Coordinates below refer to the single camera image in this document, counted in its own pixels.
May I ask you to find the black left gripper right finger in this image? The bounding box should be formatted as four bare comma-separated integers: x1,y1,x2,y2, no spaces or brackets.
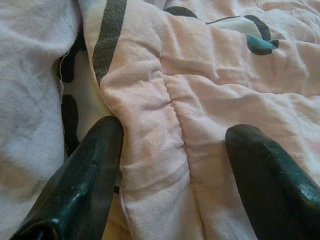
224,124,320,240

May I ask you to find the pink bear print blanket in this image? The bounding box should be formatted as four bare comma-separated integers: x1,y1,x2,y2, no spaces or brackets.
0,0,320,240

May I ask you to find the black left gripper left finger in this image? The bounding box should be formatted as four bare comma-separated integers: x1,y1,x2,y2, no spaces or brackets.
9,115,125,240

